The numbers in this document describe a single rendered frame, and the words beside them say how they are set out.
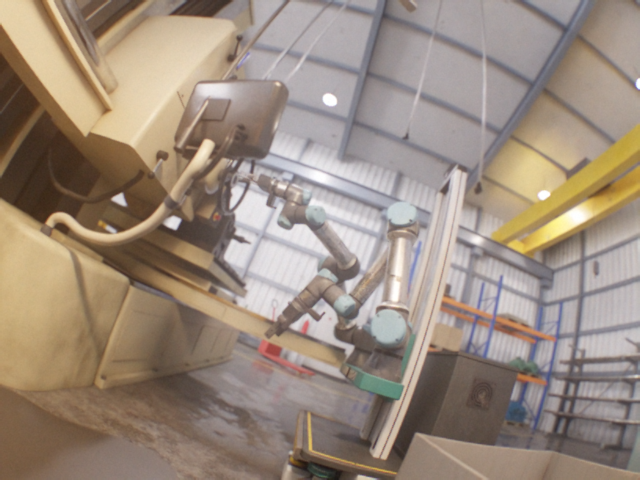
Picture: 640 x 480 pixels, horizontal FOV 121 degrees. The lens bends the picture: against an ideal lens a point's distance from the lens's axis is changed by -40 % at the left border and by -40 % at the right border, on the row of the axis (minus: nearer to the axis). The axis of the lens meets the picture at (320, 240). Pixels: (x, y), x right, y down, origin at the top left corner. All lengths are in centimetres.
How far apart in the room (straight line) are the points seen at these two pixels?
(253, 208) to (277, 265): 204
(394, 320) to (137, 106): 126
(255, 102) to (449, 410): 125
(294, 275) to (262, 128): 823
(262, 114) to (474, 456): 105
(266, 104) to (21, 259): 97
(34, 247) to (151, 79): 83
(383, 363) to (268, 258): 815
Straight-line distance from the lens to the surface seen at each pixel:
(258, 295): 891
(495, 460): 93
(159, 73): 146
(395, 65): 864
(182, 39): 164
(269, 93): 85
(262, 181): 129
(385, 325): 98
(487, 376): 134
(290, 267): 899
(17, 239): 122
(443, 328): 833
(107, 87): 150
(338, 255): 130
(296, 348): 190
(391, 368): 111
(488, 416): 138
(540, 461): 107
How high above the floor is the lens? 69
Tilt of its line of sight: 19 degrees up
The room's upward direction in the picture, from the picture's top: 22 degrees clockwise
